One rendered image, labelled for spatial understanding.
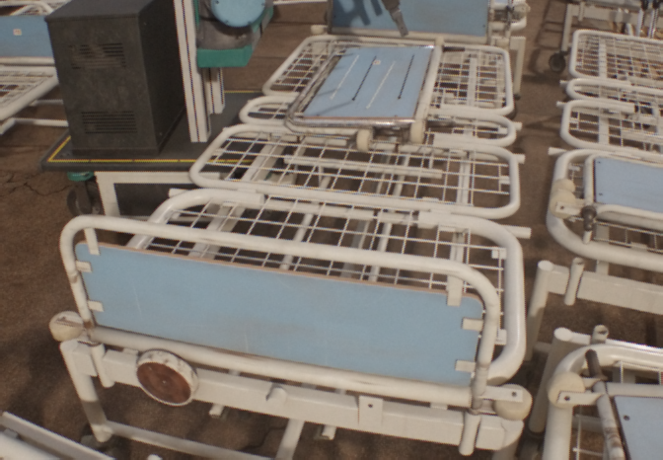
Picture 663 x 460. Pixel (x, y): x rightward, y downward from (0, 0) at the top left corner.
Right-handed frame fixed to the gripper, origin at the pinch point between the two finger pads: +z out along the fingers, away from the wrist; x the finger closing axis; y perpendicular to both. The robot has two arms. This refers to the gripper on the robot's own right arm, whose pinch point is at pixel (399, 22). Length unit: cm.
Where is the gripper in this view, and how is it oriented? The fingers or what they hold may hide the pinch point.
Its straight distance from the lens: 207.8
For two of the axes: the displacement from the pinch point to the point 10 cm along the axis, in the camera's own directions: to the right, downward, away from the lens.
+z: 4.0, 6.9, 6.0
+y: -9.1, 3.8, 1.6
